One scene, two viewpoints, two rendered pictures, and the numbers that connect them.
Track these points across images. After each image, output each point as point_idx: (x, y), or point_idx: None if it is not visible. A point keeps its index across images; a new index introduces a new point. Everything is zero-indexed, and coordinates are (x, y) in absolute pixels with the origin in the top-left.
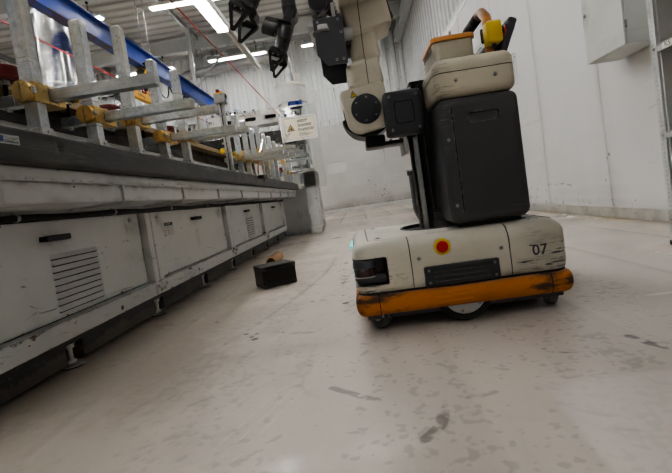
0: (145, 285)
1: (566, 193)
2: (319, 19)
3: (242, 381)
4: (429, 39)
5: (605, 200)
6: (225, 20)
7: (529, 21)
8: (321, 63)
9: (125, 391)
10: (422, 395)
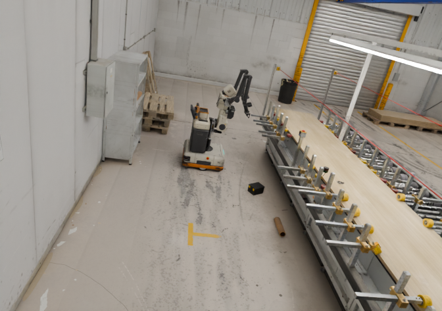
0: (281, 171)
1: (51, 231)
2: (231, 104)
3: (235, 153)
4: None
5: (72, 202)
6: None
7: (26, 71)
8: (233, 114)
9: (252, 156)
10: None
